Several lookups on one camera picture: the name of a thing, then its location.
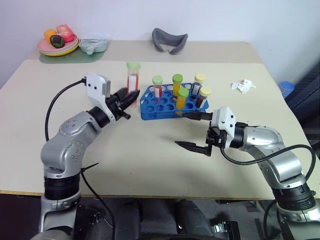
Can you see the orange toy fruit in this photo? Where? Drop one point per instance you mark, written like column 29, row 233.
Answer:
column 49, row 33

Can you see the brown liquid tube cream cap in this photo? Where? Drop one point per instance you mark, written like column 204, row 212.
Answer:
column 205, row 92
column 200, row 77

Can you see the orange liquid tube green cap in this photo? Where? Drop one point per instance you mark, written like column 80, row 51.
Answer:
column 177, row 78
column 182, row 100

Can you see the silver metal bracket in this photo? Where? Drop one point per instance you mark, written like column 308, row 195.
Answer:
column 221, row 227

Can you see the yellow plate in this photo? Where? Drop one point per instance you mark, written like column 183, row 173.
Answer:
column 72, row 49

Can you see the green table mat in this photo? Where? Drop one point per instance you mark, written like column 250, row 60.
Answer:
column 75, row 59

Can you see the grey curved face pad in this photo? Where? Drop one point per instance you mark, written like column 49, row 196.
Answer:
column 160, row 37

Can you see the blue ribbed container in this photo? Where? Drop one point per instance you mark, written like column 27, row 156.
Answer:
column 286, row 88

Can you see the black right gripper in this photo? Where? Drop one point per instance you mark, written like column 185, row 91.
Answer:
column 216, row 140

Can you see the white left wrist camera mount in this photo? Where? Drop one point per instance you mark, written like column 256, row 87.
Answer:
column 96, row 87

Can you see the dark office chair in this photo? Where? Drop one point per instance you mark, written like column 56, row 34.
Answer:
column 307, row 100

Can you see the dark toy fruit green leaves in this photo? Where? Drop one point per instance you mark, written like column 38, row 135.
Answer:
column 57, row 41

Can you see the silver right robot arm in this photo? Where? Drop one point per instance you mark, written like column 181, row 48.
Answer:
column 265, row 140

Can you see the blue test tube rack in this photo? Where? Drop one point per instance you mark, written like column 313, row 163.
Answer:
column 155, row 116

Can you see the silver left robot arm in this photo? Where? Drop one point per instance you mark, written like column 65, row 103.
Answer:
column 67, row 140

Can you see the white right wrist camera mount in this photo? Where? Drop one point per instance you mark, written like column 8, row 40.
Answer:
column 225, row 117

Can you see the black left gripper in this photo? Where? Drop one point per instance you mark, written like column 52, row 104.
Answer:
column 113, row 103

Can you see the red liquid tube green cap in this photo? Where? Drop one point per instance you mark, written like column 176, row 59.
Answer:
column 157, row 81
column 132, row 75

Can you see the pink plate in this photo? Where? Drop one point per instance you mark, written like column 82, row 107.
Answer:
column 45, row 47

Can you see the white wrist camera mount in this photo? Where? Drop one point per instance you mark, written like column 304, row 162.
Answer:
column 96, row 87
column 225, row 117

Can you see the pink red toy fruit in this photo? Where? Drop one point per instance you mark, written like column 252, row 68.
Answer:
column 66, row 32

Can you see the pale green plate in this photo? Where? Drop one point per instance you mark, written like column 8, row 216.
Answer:
column 53, row 53

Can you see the crumpled white paper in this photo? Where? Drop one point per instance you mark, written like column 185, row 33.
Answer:
column 242, row 86

